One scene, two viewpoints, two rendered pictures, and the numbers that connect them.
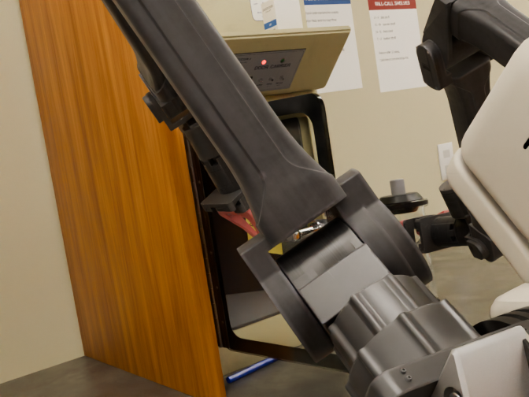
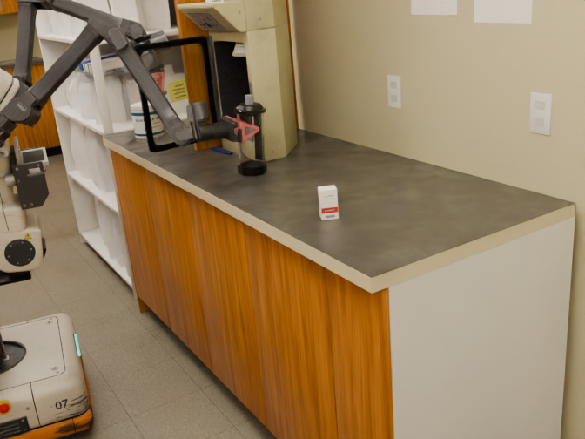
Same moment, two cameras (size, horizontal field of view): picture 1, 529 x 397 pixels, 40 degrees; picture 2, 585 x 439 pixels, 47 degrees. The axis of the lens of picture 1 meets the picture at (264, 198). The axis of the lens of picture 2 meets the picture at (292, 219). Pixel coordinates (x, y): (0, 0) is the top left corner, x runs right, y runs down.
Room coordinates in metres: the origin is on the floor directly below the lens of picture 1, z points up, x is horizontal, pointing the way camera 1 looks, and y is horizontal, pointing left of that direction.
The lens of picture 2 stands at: (1.80, -2.50, 1.59)
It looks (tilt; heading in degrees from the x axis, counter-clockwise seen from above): 20 degrees down; 97
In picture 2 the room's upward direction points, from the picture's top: 5 degrees counter-clockwise
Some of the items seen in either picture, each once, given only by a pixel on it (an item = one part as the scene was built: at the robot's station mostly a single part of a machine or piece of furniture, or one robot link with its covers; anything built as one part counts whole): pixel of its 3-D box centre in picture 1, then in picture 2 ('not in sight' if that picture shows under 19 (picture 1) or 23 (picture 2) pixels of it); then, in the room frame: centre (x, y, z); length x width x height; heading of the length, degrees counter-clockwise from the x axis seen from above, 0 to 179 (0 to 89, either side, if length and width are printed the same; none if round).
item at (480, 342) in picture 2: not in sight; (289, 279); (1.48, -0.11, 0.45); 2.05 x 0.67 x 0.90; 127
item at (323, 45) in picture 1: (266, 64); (210, 17); (1.27, -0.04, 1.46); 0.32 x 0.12 x 0.10; 127
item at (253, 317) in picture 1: (267, 235); (178, 94); (1.10, 0.00, 1.19); 0.30 x 0.01 x 0.40; 42
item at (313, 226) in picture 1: (285, 233); not in sight; (1.03, -0.02, 1.20); 0.10 x 0.05 x 0.03; 42
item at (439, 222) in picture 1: (448, 231); (220, 130); (1.32, -0.33, 1.11); 0.10 x 0.07 x 0.07; 126
